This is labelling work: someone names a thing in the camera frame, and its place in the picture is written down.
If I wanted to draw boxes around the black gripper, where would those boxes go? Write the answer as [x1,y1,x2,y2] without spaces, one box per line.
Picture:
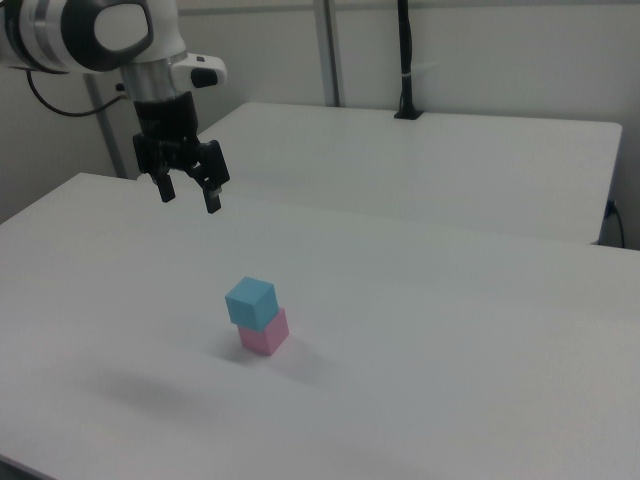
[131,91,232,215]

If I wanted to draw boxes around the blue cube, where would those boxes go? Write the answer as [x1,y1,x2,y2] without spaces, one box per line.
[224,276,278,332]

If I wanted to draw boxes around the white table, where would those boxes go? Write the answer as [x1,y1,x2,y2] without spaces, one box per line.
[197,101,624,246]

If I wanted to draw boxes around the pink cube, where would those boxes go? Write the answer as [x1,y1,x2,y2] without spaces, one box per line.
[235,306,291,357]

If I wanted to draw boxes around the grey wall partition post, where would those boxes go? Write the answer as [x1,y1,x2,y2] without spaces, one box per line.
[315,0,347,108]

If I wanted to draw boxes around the black pole with cables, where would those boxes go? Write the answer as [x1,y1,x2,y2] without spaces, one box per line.
[393,0,425,121]

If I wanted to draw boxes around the grey metal frame post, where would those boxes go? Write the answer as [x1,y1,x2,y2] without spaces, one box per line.
[82,72,126,179]

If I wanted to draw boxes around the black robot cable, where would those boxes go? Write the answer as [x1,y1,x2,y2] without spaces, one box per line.
[25,68,126,119]

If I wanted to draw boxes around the black power cable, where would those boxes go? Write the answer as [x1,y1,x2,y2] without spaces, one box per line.
[606,199,627,248]

